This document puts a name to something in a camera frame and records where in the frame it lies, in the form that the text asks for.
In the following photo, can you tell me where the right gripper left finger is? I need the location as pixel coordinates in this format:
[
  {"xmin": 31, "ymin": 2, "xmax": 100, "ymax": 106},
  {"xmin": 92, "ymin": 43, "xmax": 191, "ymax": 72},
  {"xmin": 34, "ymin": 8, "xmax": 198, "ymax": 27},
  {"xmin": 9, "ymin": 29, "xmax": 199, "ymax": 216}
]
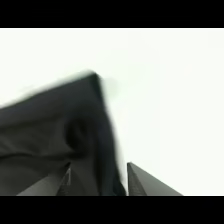
[{"xmin": 16, "ymin": 162, "xmax": 73, "ymax": 197}]

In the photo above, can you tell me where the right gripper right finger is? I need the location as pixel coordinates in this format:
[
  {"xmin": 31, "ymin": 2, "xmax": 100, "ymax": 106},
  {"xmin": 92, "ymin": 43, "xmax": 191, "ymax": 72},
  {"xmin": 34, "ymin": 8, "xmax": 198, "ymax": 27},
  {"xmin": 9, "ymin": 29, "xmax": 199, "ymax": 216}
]
[{"xmin": 126, "ymin": 161, "xmax": 184, "ymax": 197}]

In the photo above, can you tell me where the black garment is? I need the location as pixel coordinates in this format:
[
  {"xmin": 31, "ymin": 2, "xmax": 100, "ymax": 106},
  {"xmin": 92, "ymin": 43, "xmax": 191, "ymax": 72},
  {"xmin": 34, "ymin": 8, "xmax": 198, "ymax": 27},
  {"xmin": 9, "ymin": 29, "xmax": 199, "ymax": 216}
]
[{"xmin": 0, "ymin": 69, "xmax": 128, "ymax": 197}]

